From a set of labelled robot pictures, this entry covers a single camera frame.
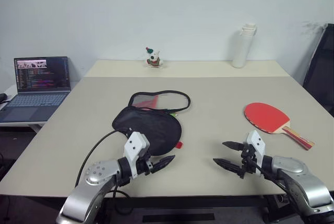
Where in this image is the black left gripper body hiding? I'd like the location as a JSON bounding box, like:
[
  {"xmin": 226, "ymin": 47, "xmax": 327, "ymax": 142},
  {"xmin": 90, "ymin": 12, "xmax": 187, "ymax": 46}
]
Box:
[{"xmin": 135, "ymin": 150, "xmax": 157, "ymax": 176}]

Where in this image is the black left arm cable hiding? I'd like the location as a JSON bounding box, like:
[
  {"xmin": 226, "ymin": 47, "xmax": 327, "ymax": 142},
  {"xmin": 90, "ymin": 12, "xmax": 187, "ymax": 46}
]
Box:
[{"xmin": 75, "ymin": 129, "xmax": 134, "ymax": 216}]

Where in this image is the white side desk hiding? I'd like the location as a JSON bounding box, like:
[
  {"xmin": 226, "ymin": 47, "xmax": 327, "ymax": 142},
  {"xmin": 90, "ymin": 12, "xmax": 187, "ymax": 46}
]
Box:
[{"xmin": 0, "ymin": 82, "xmax": 79, "ymax": 133}]

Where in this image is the black table frame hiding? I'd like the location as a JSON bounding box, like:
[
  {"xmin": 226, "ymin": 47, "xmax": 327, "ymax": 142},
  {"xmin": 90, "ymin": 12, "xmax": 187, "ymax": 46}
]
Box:
[{"xmin": 26, "ymin": 195, "xmax": 289, "ymax": 224}]

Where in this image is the open grey laptop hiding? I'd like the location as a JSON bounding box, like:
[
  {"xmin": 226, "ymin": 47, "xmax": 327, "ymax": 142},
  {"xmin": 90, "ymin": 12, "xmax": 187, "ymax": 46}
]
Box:
[{"xmin": 0, "ymin": 56, "xmax": 72, "ymax": 123}]

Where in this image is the black and red paddle case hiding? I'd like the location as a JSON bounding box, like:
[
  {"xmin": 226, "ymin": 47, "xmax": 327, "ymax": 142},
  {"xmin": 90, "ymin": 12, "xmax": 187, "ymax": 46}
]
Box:
[{"xmin": 112, "ymin": 90, "xmax": 191, "ymax": 156}]

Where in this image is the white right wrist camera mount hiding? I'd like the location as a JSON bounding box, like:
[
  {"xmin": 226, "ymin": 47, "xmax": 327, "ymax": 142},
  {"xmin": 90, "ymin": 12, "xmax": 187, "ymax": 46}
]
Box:
[{"xmin": 246, "ymin": 129, "xmax": 267, "ymax": 176}]

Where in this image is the red table tennis paddle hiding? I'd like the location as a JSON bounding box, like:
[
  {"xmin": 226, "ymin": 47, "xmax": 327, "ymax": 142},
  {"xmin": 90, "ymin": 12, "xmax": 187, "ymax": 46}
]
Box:
[{"xmin": 244, "ymin": 102, "xmax": 315, "ymax": 151}]

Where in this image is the white plush dog toy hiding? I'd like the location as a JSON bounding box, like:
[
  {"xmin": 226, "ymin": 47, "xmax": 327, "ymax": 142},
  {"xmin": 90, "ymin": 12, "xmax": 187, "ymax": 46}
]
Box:
[{"xmin": 145, "ymin": 47, "xmax": 165, "ymax": 68}]

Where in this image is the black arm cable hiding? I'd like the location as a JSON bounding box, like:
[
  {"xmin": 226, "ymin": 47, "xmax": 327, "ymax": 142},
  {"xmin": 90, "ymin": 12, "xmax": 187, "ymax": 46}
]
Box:
[
  {"xmin": 75, "ymin": 129, "xmax": 134, "ymax": 216},
  {"xmin": 245, "ymin": 155, "xmax": 306, "ymax": 219}
]

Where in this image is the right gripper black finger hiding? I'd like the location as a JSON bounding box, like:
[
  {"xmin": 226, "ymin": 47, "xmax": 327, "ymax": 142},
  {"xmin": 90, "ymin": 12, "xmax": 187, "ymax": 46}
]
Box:
[
  {"xmin": 222, "ymin": 140, "xmax": 245, "ymax": 152},
  {"xmin": 213, "ymin": 158, "xmax": 242, "ymax": 175}
]

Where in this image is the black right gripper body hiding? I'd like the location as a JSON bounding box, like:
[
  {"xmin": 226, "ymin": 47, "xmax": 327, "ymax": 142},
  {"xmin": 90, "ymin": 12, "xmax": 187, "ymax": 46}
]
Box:
[{"xmin": 238, "ymin": 143, "xmax": 258, "ymax": 180}]

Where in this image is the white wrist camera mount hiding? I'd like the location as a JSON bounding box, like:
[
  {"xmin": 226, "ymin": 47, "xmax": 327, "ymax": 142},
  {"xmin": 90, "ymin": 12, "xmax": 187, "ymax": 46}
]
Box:
[
  {"xmin": 246, "ymin": 129, "xmax": 267, "ymax": 176},
  {"xmin": 123, "ymin": 131, "xmax": 151, "ymax": 179}
]

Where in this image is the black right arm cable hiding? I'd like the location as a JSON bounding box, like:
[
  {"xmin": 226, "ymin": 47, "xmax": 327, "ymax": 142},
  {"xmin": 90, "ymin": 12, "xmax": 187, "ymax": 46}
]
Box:
[{"xmin": 245, "ymin": 155, "xmax": 306, "ymax": 219}]

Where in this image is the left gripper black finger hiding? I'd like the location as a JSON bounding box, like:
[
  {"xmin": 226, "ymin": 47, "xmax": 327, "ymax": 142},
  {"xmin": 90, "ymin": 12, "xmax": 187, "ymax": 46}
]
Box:
[
  {"xmin": 152, "ymin": 155, "xmax": 176, "ymax": 169},
  {"xmin": 151, "ymin": 159, "xmax": 173, "ymax": 174}
]

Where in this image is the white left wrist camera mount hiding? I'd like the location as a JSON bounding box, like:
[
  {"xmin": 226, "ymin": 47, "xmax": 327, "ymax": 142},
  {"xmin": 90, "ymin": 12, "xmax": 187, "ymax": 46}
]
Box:
[{"xmin": 123, "ymin": 131, "xmax": 151, "ymax": 179}]

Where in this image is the black office chair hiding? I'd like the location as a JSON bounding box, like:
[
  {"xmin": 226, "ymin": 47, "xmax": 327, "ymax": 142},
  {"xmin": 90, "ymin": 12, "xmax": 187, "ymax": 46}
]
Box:
[{"xmin": 302, "ymin": 22, "xmax": 334, "ymax": 117}]

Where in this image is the white water bottle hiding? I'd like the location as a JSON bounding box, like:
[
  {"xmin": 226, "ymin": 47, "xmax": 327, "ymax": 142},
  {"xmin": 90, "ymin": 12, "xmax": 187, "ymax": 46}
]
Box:
[{"xmin": 231, "ymin": 21, "xmax": 258, "ymax": 68}]

